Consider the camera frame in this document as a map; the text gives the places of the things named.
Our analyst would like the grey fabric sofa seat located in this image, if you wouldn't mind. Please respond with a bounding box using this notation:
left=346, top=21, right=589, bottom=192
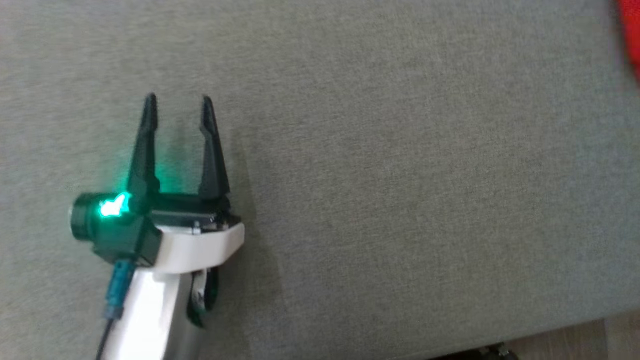
left=0, top=0, right=640, bottom=360

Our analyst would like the black cable with blue connector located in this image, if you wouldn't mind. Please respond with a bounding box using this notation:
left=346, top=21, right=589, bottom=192
left=94, top=259, right=137, bottom=360

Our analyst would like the red jersey with white stripes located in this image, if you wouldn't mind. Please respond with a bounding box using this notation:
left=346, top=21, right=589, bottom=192
left=614, top=0, right=640, bottom=84

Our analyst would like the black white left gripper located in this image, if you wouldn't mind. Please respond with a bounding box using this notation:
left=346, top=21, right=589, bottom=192
left=127, top=92, right=246, bottom=275

